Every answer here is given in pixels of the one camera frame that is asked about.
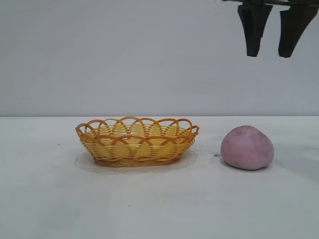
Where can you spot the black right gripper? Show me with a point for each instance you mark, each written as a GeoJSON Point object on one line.
{"type": "Point", "coordinates": [254, 1]}

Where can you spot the pink peach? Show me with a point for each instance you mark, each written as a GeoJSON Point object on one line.
{"type": "Point", "coordinates": [246, 149]}

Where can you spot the yellow woven plastic basket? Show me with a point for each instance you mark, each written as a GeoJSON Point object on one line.
{"type": "Point", "coordinates": [139, 152]}

